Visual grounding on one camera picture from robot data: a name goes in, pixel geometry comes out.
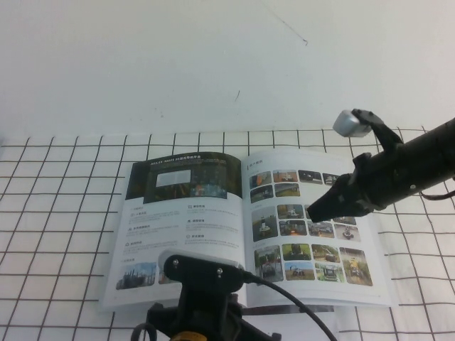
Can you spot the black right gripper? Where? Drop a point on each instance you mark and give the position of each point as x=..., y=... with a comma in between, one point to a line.
x=366, y=184

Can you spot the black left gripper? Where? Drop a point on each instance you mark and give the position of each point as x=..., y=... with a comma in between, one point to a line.
x=206, y=312

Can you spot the white product brochure book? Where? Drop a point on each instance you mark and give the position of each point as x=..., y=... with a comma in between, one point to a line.
x=213, y=227

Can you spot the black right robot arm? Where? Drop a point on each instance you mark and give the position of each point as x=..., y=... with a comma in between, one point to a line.
x=419, y=160

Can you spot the closed brochure with dark cover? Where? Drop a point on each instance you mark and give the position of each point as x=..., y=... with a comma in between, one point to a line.
x=320, y=309

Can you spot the white black-grid tablecloth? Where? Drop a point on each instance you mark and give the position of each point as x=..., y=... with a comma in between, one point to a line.
x=53, y=213

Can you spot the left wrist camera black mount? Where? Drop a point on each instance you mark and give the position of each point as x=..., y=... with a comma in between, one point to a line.
x=199, y=273

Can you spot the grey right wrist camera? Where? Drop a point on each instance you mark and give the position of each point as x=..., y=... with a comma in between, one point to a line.
x=348, y=124

